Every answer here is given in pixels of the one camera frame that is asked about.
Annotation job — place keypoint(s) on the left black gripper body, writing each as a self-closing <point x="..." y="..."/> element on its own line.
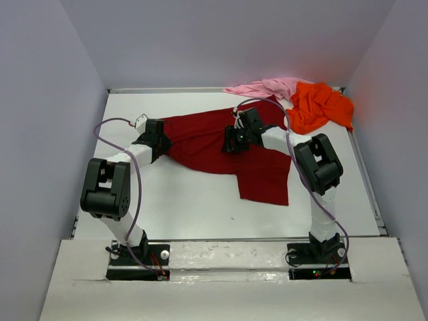
<point x="164" y="142"/>

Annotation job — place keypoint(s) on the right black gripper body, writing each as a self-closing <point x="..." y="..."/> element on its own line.
<point x="249" y="130"/>

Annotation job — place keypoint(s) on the dark red t shirt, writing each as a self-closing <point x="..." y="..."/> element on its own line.
<point x="262" y="174"/>

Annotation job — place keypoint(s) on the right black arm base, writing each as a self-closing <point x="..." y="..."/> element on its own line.
<point x="317" y="264"/>

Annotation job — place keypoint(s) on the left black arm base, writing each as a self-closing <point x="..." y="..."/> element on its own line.
<point x="149" y="262"/>

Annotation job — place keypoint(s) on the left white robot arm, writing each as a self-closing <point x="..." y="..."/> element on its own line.
<point x="112" y="189"/>

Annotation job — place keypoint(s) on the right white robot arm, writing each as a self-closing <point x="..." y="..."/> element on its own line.
<point x="319" y="170"/>

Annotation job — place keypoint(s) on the pink t shirt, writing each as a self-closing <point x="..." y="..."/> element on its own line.
<point x="281" y="88"/>

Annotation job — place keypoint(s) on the orange t shirt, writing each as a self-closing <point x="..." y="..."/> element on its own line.
<point x="314" y="105"/>

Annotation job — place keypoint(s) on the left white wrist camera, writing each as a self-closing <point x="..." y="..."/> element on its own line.
<point x="140" y="123"/>

